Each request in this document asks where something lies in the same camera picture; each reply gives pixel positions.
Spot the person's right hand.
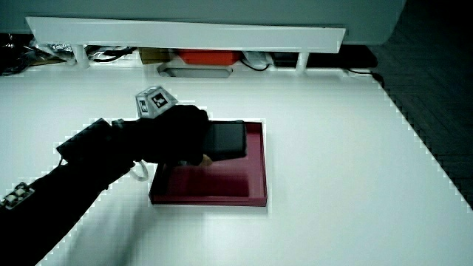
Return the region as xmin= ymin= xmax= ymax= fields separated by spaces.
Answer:
xmin=135 ymin=86 xmax=214 ymax=167

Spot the white cable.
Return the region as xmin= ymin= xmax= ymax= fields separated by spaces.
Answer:
xmin=129 ymin=160 xmax=150 ymax=183

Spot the brown cardboard box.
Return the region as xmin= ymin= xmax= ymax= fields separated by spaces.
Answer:
xmin=138 ymin=47 xmax=173 ymax=66

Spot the white plastic bag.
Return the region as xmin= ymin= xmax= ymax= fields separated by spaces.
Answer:
xmin=242 ymin=51 xmax=275 ymax=71

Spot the dark red square plate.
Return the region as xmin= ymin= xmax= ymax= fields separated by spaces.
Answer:
xmin=149 ymin=118 xmax=268 ymax=208

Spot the person's right forearm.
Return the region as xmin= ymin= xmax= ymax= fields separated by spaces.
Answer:
xmin=0 ymin=118 xmax=149 ymax=266

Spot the white desk shelf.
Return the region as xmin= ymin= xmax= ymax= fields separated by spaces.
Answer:
xmin=24 ymin=16 xmax=347 ymax=72

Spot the small sensor board on sleeve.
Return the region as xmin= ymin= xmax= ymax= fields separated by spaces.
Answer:
xmin=0 ymin=182 xmax=36 ymax=211

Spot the orange box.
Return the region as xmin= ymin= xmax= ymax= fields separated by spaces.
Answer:
xmin=177 ymin=49 xmax=243 ymax=67

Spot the grey flat device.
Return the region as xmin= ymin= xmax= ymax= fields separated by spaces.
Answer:
xmin=157 ymin=63 xmax=234 ymax=79

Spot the black cable bundle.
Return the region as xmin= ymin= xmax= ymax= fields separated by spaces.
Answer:
xmin=85 ymin=45 xmax=138 ymax=64

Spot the dark clutter pile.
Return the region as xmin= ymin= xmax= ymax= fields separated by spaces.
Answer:
xmin=0 ymin=32 xmax=77 ymax=76

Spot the black battery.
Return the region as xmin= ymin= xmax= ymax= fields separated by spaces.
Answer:
xmin=201 ymin=120 xmax=248 ymax=163

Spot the black wrist tracker box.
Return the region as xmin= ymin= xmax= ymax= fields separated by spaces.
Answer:
xmin=55 ymin=117 xmax=115 ymax=164

